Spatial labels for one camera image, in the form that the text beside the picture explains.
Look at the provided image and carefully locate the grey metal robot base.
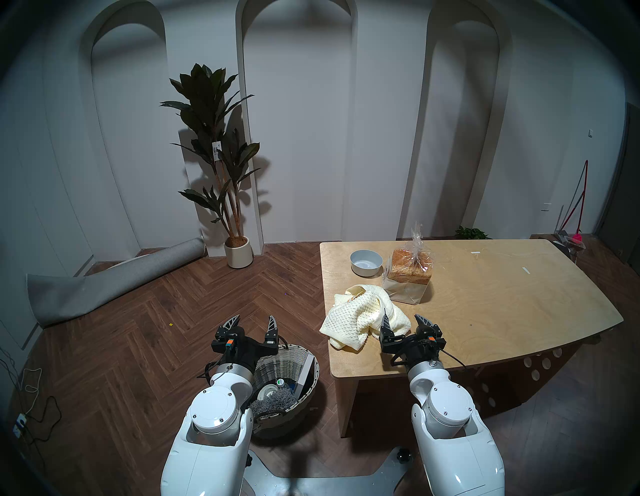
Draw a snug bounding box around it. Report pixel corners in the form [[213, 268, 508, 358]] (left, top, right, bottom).
[[240, 447, 431, 496]]

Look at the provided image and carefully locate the dark door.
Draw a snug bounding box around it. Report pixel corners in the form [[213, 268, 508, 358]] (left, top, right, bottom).
[[597, 102, 640, 276]]

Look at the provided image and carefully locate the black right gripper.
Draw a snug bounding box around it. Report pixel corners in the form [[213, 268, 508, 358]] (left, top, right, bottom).
[[378, 307, 447, 368]]

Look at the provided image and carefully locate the cream knitted cloth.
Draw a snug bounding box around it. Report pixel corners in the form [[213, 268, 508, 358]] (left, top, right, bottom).
[[320, 284, 412, 351]]

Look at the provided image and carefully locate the grey fluffy duster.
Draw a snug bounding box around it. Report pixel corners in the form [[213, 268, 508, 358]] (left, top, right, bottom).
[[248, 386, 298, 418]]

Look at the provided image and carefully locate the bagged bread loaf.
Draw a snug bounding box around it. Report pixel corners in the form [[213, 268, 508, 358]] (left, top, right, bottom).
[[382, 222, 435, 306]]

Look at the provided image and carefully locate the pale grey bowl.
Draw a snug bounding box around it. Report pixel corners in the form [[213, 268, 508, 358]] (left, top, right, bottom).
[[350, 249, 384, 278]]

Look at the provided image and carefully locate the light wooden table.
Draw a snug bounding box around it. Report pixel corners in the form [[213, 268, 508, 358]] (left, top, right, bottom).
[[319, 239, 624, 438]]

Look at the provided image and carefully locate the white floor cable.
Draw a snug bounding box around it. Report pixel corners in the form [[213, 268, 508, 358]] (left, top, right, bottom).
[[17, 367, 43, 416]]

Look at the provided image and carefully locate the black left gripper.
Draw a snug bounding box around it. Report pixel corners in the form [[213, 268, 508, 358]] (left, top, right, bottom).
[[211, 314, 280, 370]]

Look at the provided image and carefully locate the dustpan with pink brush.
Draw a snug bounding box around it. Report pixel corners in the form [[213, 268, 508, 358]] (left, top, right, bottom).
[[552, 229, 587, 251]]

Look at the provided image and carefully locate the white flat box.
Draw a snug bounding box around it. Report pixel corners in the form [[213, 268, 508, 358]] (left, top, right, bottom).
[[294, 354, 316, 398]]

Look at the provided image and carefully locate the woven basket with black handles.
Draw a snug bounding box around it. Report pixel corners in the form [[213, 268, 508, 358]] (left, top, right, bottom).
[[248, 344, 321, 435]]

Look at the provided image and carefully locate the rolled grey carpet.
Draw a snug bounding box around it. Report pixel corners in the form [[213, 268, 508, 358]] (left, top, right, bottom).
[[26, 237, 207, 329]]

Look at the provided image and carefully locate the tall potted plant white pot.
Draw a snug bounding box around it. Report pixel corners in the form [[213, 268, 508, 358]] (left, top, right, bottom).
[[160, 63, 262, 269]]

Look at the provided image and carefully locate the black floor cable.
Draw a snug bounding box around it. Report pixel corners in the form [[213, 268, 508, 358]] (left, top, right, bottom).
[[20, 395, 62, 443]]

